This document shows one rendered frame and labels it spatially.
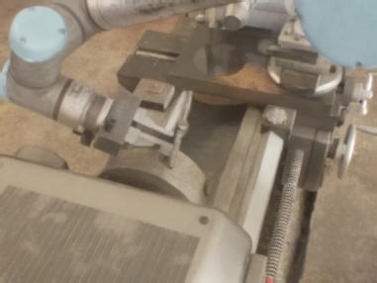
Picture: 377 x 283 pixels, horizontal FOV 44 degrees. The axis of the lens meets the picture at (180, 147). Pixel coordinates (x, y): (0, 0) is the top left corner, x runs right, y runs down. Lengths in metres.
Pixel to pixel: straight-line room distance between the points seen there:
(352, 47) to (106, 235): 0.46
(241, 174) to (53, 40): 0.82
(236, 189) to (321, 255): 0.98
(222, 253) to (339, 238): 1.69
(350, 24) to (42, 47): 0.52
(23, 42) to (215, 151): 0.99
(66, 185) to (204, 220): 0.24
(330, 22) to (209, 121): 1.34
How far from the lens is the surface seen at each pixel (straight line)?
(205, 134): 1.73
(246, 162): 1.50
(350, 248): 2.39
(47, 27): 0.84
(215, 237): 0.74
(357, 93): 1.73
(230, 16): 1.61
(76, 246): 0.74
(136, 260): 0.72
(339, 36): 0.47
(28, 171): 0.86
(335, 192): 2.56
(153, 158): 1.00
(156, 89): 1.68
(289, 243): 1.84
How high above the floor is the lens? 1.96
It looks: 47 degrees down
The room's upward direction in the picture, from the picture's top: 3 degrees counter-clockwise
